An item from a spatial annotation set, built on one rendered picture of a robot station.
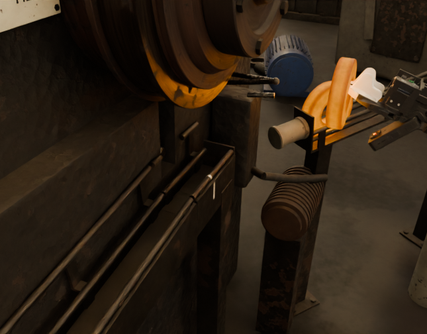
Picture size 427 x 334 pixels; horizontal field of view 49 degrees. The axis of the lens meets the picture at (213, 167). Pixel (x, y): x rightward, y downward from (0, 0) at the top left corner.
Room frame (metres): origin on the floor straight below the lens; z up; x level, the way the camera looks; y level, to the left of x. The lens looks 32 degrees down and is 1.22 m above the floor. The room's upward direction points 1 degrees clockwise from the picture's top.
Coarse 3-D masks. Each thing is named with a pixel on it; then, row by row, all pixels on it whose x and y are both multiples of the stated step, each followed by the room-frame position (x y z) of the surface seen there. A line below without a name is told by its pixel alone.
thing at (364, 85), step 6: (360, 78) 0.92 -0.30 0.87; (366, 78) 0.91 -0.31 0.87; (372, 78) 0.91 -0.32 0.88; (354, 84) 0.92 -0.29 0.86; (360, 84) 0.91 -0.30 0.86; (366, 84) 0.91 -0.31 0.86; (372, 84) 0.90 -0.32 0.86; (348, 90) 0.92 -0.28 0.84; (354, 90) 0.91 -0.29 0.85; (360, 90) 0.91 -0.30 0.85; (366, 90) 0.91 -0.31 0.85; (372, 90) 0.90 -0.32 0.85; (378, 90) 0.90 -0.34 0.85; (354, 96) 0.91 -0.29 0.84; (366, 96) 0.90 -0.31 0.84; (372, 96) 0.90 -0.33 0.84; (378, 96) 0.90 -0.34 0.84
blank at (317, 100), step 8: (320, 88) 1.10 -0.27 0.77; (328, 88) 1.10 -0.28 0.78; (312, 96) 1.09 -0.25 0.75; (320, 96) 1.08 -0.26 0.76; (304, 104) 1.10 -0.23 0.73; (312, 104) 1.08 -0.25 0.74; (320, 104) 1.09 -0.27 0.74; (352, 104) 1.15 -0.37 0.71; (312, 112) 1.07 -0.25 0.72; (320, 112) 1.09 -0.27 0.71; (320, 120) 1.09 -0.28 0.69; (328, 136) 1.11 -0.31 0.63
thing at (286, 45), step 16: (272, 48) 2.98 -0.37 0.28; (288, 48) 2.86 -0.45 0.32; (304, 48) 2.93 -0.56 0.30; (272, 64) 2.76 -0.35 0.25; (288, 64) 2.73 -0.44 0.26; (304, 64) 2.73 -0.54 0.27; (288, 80) 2.73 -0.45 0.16; (304, 80) 2.73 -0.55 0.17; (288, 96) 2.75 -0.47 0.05; (304, 96) 2.86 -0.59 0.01
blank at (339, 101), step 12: (348, 60) 0.94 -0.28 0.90; (336, 72) 0.91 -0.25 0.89; (348, 72) 0.90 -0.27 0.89; (336, 84) 0.89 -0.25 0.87; (348, 84) 0.90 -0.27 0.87; (336, 96) 0.88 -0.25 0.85; (348, 96) 0.97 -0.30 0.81; (336, 108) 0.87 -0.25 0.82; (348, 108) 0.97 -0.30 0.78; (336, 120) 0.88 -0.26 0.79
